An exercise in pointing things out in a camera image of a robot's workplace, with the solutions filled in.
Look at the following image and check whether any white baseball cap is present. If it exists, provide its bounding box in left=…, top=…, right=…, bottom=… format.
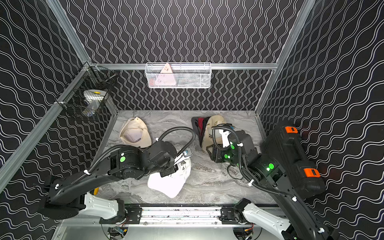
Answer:
left=148, top=158, right=192, bottom=199

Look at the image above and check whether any beige cap with black lettering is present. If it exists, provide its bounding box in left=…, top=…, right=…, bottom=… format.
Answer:
left=200, top=115, right=233, bottom=154

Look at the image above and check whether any cream baseball cap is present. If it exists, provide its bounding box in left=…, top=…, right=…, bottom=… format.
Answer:
left=120, top=117, right=152, bottom=148

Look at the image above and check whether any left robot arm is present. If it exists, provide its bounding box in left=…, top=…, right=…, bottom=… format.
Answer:
left=38, top=141, right=183, bottom=220

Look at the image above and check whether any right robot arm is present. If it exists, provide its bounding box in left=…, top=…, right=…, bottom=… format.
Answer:
left=213, top=125, right=340, bottom=240

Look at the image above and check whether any red and black cap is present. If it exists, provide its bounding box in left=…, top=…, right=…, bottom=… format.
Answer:
left=197, top=117, right=211, bottom=146

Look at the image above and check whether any dark grey cap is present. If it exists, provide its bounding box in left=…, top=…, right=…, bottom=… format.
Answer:
left=191, top=117, right=201, bottom=136

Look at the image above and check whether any black plastic tool case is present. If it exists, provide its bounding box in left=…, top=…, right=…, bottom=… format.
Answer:
left=261, top=121, right=326, bottom=199

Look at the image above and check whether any pink triangular card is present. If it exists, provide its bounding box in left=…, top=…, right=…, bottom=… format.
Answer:
left=154, top=63, right=177, bottom=87

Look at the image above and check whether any white item in black basket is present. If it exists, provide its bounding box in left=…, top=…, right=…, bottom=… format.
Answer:
left=82, top=90, right=107, bottom=117

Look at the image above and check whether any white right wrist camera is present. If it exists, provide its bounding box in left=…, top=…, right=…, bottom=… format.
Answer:
left=219, top=129, right=231, bottom=149

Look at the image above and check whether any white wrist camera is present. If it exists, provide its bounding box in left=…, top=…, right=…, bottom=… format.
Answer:
left=219, top=129, right=231, bottom=149
left=174, top=148, right=193, bottom=165

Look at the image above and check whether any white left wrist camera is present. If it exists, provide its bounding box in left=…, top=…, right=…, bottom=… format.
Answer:
left=174, top=148, right=193, bottom=165

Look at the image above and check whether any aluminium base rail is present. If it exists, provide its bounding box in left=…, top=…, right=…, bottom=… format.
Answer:
left=100, top=205, right=244, bottom=227

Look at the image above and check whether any white wire wall basket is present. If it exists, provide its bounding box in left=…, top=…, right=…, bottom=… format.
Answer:
left=145, top=62, right=212, bottom=89

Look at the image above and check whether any black wire mesh basket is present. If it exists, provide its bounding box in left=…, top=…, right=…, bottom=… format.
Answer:
left=58, top=62, right=118, bottom=120

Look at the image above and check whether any aluminium corner frame post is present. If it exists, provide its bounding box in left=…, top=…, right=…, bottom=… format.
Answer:
left=46, top=0, right=92, bottom=64

